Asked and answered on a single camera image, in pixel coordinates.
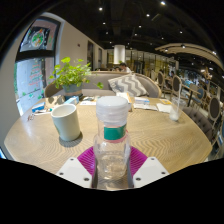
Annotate printed white leaflet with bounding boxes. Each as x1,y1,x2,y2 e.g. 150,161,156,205
80,96,98,106

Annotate small light blue box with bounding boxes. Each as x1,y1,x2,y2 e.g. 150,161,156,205
63,95,80,106

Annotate green potted plant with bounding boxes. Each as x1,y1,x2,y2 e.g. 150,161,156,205
49,56,104,98

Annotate white ceramic cup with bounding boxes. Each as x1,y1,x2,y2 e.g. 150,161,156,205
50,103,82,142

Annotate white paper sheet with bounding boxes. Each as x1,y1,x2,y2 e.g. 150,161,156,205
133,103,158,112

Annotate person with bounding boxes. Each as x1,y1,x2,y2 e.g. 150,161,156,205
119,62,132,74

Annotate group of wooden chairs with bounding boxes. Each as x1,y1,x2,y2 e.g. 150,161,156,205
149,68,224,134

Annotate white orange cardboard box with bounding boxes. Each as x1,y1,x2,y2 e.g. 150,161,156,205
116,92,134,113

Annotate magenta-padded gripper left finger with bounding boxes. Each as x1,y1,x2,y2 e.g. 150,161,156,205
55,146,98,189

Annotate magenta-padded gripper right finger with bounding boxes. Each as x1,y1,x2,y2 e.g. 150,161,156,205
127,146,170,189

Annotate colourful window poster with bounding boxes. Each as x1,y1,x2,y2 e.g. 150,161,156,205
19,19,61,54

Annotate small white blue box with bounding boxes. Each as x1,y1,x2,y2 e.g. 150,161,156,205
134,96,150,105

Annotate clear plastic cup with straw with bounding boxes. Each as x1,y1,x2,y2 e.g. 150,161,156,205
169,83,185,122

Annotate grey curved sofa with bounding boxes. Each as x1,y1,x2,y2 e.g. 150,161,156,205
43,70,163,99

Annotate group of ceiling lights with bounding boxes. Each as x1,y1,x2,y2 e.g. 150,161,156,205
96,0,218,56

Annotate white napkin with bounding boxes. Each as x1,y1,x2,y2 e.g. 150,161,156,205
156,102,173,114

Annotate blue white card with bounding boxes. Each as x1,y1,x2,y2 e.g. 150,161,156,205
31,101,46,114

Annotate brown cardboard sheet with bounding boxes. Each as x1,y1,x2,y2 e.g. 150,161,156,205
44,94,66,109

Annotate grey white chevron pillow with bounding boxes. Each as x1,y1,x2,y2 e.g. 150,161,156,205
107,73,149,98

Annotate clear plastic bottle white cap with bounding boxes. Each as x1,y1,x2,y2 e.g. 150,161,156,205
93,95,133,191

